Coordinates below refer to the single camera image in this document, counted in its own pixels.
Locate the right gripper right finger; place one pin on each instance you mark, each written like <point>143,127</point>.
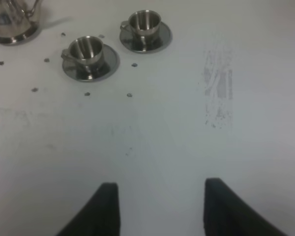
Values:
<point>226,214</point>

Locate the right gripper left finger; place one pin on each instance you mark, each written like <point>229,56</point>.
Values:
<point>99,217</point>

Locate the stainless steel teapot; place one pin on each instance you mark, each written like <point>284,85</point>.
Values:
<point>17,22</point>

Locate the near steel saucer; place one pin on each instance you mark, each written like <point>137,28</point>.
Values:
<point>111,63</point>

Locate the steel saucer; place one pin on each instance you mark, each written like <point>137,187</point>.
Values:
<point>111,63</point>
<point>148,44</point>

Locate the near steel teacup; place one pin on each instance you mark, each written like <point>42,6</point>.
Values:
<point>85,51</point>

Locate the steel teacup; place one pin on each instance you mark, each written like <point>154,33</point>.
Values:
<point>85,51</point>
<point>142,23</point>

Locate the far steel saucer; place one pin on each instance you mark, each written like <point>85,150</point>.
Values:
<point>148,44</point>

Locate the far steel teacup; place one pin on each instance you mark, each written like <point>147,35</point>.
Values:
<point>142,23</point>

